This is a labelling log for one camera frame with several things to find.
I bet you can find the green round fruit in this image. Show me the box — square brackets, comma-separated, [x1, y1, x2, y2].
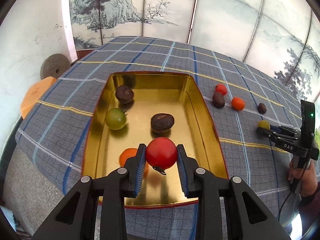
[257, 120, 270, 129]

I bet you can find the dark brown passion fruit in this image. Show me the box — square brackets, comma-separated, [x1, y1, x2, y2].
[150, 113, 175, 134]
[258, 102, 267, 114]

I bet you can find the orange tangerine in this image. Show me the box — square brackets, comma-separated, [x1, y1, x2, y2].
[119, 148, 149, 177]
[231, 97, 245, 111]

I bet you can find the small dark brown fruit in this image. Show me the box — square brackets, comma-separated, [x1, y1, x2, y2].
[212, 92, 225, 108]

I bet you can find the red orange small fruit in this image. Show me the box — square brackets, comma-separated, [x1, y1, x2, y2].
[215, 83, 228, 96]

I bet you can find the red tomato fruit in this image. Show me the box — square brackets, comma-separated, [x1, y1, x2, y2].
[145, 137, 177, 175]

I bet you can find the person right hand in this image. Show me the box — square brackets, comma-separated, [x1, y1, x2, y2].
[287, 160, 318, 197]

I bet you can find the grey plaid tablecloth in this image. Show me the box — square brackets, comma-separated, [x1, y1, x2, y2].
[15, 36, 301, 225]

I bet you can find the painted folding screen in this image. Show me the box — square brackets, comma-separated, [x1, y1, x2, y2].
[69, 0, 319, 102]

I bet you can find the green fruit in tin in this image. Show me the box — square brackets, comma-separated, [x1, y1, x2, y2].
[105, 108, 127, 131]

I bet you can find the red gold toffee tin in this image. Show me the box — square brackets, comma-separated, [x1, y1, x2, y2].
[81, 71, 230, 209]

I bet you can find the dark fruit in tin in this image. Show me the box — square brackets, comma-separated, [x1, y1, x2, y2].
[116, 85, 134, 104]

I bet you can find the orange plastic stool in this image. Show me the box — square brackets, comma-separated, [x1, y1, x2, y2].
[20, 76, 56, 119]

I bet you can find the round stone millstone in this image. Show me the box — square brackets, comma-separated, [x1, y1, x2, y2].
[40, 54, 71, 80]

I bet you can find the black cable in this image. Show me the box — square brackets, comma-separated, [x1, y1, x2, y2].
[277, 160, 313, 222]

